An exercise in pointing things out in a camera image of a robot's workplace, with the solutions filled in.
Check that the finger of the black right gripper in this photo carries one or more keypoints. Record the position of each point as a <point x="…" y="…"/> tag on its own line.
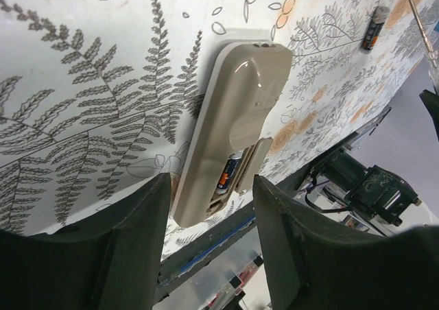
<point x="431" y="103"/>

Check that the clear handle screwdriver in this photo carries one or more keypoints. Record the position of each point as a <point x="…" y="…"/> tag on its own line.
<point x="431" y="54"/>

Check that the black orange battery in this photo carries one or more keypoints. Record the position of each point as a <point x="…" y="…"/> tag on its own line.
<point x="374" y="27"/>

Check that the beige remote control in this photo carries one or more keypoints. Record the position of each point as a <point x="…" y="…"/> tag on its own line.
<point x="248" y="76"/>

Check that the beige battery cover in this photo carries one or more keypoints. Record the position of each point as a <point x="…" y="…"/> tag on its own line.
<point x="253" y="159"/>

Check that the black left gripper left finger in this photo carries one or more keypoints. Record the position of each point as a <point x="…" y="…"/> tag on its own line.
<point x="109" y="260"/>

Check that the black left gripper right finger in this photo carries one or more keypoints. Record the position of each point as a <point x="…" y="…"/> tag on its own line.
<point x="313" y="262"/>

